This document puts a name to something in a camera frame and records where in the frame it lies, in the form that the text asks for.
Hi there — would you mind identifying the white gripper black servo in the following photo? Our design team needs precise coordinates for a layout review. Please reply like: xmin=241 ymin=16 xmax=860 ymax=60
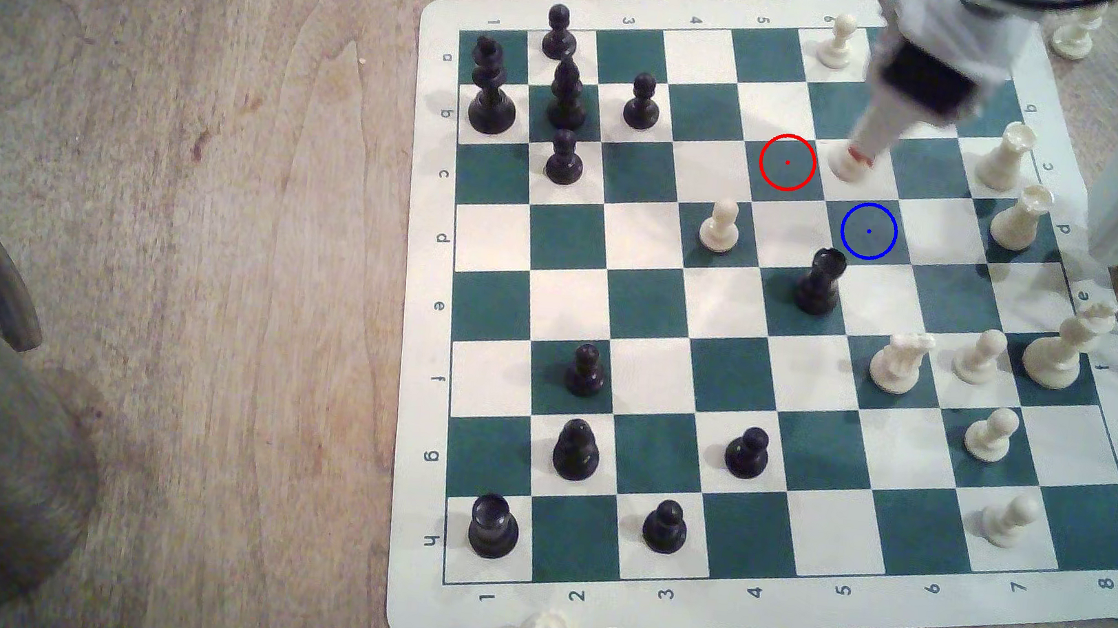
xmin=847 ymin=0 xmax=1057 ymax=185

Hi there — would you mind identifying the white pawn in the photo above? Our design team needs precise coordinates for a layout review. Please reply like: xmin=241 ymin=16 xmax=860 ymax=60
xmin=1049 ymin=7 xmax=1107 ymax=65
xmin=951 ymin=325 xmax=1011 ymax=389
xmin=697 ymin=196 xmax=745 ymax=256
xmin=826 ymin=141 xmax=879 ymax=187
xmin=978 ymin=490 xmax=1042 ymax=552
xmin=815 ymin=11 xmax=861 ymax=73
xmin=962 ymin=404 xmax=1022 ymax=467

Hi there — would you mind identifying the white queen piece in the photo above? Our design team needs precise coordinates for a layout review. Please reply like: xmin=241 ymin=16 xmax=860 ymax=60
xmin=1020 ymin=293 xmax=1118 ymax=396

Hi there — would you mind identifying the green white chess mat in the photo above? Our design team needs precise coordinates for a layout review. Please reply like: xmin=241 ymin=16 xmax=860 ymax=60
xmin=356 ymin=0 xmax=1118 ymax=628

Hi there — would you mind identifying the black rook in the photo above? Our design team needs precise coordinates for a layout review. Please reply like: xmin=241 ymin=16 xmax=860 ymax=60
xmin=792 ymin=244 xmax=850 ymax=319
xmin=465 ymin=492 xmax=525 ymax=562

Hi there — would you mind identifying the black pawn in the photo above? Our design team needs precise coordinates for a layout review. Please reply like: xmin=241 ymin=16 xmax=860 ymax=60
xmin=564 ymin=342 xmax=609 ymax=399
xmin=722 ymin=424 xmax=773 ymax=483
xmin=542 ymin=127 xmax=589 ymax=189
xmin=550 ymin=417 xmax=605 ymax=484
xmin=540 ymin=2 xmax=582 ymax=62
xmin=621 ymin=70 xmax=665 ymax=133
xmin=640 ymin=498 xmax=692 ymax=557

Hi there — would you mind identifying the black bishop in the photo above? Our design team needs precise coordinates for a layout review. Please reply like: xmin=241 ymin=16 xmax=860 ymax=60
xmin=544 ymin=54 xmax=593 ymax=133

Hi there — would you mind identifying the black king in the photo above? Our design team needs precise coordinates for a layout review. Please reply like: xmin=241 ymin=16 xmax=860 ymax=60
xmin=464 ymin=33 xmax=525 ymax=139

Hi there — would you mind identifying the black pawn lower left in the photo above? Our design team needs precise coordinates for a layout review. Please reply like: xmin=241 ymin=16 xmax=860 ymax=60
xmin=550 ymin=417 xmax=605 ymax=484

